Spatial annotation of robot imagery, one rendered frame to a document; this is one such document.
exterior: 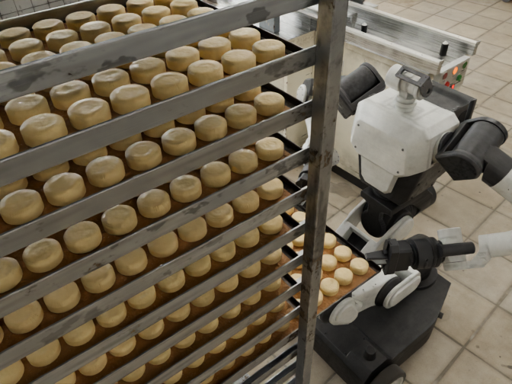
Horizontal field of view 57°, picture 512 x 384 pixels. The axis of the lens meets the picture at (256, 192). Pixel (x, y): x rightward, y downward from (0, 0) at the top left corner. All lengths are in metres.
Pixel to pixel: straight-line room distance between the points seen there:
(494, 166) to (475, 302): 1.19
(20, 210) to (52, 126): 0.11
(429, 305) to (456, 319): 0.24
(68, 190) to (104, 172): 0.05
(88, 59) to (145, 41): 0.07
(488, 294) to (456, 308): 0.19
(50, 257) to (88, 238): 0.05
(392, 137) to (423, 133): 0.08
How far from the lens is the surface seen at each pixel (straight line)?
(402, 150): 1.36
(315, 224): 0.91
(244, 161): 0.79
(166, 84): 0.65
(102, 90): 0.68
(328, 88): 0.74
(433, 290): 2.19
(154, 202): 0.73
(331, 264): 1.35
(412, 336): 2.02
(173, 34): 0.58
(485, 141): 1.35
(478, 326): 2.35
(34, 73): 0.53
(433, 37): 2.57
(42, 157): 0.57
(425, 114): 1.42
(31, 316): 0.76
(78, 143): 0.58
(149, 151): 0.68
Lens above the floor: 1.80
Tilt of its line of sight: 40 degrees down
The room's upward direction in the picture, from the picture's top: 2 degrees counter-clockwise
